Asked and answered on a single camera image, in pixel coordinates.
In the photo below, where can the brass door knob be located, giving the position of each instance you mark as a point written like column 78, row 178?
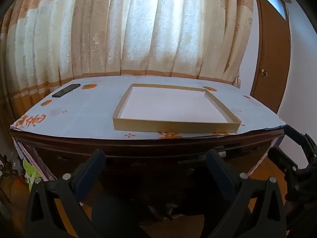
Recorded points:
column 264, row 73

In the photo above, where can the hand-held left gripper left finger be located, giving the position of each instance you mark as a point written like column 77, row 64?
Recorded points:
column 90, row 176

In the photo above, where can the brown wooden door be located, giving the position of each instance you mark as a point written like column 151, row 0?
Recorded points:
column 271, row 54

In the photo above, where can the lilac striped cloth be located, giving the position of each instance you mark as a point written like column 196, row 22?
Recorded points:
column 31, row 157

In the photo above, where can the dark metal stand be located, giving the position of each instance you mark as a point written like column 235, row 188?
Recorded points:
column 6, row 168

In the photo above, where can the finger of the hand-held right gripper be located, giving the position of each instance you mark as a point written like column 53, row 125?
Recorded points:
column 282, row 161
column 308, row 148

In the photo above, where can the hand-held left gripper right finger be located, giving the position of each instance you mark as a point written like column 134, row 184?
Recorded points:
column 221, row 176

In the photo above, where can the shallow gold cardboard box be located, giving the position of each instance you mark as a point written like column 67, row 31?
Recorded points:
column 173, row 126

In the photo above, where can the cream patterned curtain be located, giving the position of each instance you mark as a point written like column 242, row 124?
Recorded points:
column 138, row 27

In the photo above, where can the curtain tassel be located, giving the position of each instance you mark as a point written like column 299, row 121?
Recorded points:
column 237, row 80

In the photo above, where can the dark wooden dresser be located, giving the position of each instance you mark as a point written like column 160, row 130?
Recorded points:
column 148, row 148

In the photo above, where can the person's dark trousers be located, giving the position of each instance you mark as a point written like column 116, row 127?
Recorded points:
column 111, row 215

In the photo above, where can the green yellow printed cloth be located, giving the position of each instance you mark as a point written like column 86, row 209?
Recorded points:
column 28, row 174

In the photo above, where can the black smartphone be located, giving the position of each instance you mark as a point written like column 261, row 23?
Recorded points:
column 66, row 90

